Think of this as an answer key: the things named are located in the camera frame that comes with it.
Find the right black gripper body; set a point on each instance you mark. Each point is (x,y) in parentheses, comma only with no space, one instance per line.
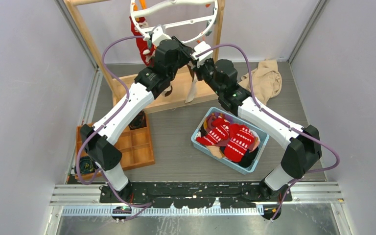
(204,72)

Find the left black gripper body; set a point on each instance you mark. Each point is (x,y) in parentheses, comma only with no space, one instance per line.
(183,58)

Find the beige brown striped sock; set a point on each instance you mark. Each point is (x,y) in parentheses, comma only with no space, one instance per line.
(167,91)

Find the red white patterned sock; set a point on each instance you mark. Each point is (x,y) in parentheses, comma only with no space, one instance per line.
(220,132)

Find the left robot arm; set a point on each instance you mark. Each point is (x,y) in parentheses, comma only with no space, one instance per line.
(98,140)

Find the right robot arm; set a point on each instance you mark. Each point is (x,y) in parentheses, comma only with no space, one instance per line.
(301,144)

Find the wooden hanger stand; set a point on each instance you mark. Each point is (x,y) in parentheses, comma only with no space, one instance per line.
(181,84)

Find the white round clip hanger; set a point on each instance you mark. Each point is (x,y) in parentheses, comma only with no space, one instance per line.
(187,19)

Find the beige cloth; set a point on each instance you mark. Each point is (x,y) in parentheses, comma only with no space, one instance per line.
(266,80)

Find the wooden compartment tray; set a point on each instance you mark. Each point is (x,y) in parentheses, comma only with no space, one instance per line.
(134,143)

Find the blue plastic basket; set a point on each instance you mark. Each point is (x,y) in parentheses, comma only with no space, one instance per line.
(254,156)

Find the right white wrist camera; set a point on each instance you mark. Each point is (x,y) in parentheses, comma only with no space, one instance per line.
(201,53)

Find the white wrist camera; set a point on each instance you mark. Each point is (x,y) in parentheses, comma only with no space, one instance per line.
(201,53)
(155,35)

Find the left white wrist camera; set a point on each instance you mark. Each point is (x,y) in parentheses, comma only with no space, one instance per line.
(155,35)

